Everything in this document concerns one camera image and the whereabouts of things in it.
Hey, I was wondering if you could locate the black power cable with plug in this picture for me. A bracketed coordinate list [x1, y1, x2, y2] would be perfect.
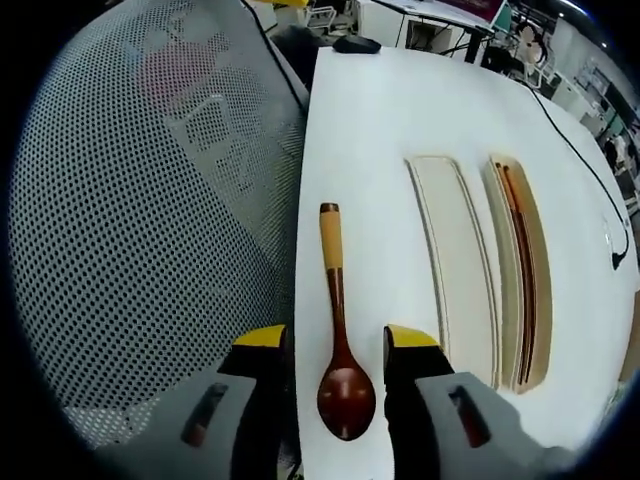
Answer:
[524, 84, 631, 271]

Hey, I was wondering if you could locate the translucent beige cutlery case lid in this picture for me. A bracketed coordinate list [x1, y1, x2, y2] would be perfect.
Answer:
[403, 154, 501, 391]

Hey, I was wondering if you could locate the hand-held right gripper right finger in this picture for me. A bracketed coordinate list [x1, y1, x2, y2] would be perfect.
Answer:
[382, 323, 591, 480]

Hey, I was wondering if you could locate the white desk with black legs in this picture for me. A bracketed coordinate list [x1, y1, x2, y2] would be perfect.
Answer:
[372, 0, 496, 64]

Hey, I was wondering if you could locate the brown wooden spoon utensil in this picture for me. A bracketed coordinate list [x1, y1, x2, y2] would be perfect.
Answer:
[316, 202, 377, 442]

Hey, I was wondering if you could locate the small black device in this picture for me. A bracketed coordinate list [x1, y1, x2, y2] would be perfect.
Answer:
[332, 35, 384, 55]

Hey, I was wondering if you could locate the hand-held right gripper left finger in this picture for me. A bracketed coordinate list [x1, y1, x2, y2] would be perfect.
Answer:
[94, 323, 291, 480]

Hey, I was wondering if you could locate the grey mesh office chair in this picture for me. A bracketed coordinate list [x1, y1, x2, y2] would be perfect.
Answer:
[9, 0, 311, 451]

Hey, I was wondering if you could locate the dark wooden chopstick utensil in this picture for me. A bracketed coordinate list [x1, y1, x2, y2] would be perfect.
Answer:
[502, 167, 539, 386]
[495, 162, 532, 386]

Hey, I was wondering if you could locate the beige cutlery case base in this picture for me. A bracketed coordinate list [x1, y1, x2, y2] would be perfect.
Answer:
[480, 154, 554, 396]

